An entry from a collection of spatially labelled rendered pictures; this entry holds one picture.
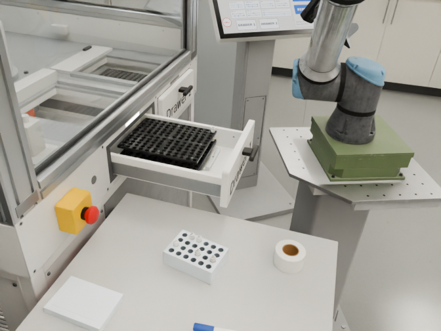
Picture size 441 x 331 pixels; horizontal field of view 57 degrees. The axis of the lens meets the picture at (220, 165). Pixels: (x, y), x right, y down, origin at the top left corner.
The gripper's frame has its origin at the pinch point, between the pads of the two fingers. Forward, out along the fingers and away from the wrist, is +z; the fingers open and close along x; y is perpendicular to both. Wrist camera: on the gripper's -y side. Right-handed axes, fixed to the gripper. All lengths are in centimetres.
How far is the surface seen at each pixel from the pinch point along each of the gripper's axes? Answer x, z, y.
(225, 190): -36, 43, -8
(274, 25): 28, -36, -50
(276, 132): 8.3, 18.3, -33.2
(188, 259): -47, 58, -8
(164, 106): -34, 13, -40
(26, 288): -75, 63, -26
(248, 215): 50, 45, -100
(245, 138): -25.7, 28.6, -11.3
